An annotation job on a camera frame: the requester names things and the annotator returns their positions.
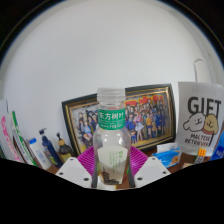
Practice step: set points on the white paper gift bag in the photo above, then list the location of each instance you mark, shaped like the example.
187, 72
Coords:
200, 116

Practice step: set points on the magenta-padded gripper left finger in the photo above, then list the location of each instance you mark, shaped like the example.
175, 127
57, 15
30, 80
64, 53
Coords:
75, 170

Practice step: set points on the tall green white box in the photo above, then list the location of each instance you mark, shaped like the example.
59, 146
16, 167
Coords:
23, 141

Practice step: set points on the colourful puzzle cube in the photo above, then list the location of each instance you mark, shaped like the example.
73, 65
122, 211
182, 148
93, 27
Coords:
200, 155

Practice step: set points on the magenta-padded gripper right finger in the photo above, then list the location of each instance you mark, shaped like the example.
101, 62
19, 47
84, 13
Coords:
148, 170

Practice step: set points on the blue tissue pack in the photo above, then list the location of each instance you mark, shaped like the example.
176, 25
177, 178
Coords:
168, 156

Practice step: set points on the white lotion bottle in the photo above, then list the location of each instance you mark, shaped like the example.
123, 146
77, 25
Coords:
40, 155

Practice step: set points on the tall pink box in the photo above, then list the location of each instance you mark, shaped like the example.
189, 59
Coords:
8, 138

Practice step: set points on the clear green-labelled drink bottle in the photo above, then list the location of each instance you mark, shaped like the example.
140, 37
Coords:
111, 146

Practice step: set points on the dark brown pump bottle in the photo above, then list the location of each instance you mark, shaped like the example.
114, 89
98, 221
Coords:
65, 151

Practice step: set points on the framed group picture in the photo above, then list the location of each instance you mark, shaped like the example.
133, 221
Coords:
150, 116

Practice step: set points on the dark blue pump bottle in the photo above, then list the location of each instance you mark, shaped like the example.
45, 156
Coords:
51, 150

